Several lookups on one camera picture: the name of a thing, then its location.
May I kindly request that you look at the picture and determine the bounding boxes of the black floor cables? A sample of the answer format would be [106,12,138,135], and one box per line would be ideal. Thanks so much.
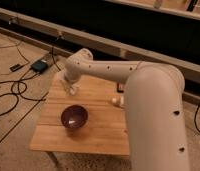
[0,39,61,118]

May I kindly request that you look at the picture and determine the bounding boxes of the small dark red box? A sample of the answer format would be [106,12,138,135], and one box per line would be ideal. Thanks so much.
[117,83,124,93]

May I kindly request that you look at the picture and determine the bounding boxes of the dark purple bowl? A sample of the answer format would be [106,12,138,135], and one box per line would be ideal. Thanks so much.
[61,105,88,129]

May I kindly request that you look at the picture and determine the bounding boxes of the wooden table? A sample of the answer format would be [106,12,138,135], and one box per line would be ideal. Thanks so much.
[30,76,129,155]

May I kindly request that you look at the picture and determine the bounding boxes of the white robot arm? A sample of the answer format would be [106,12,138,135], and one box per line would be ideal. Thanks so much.
[62,48,190,171]

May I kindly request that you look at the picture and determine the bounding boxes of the small black device on floor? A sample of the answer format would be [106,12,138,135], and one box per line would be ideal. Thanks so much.
[10,64,22,72]

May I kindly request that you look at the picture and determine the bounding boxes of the teal power adapter box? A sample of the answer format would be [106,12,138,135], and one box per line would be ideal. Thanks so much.
[31,60,48,73]

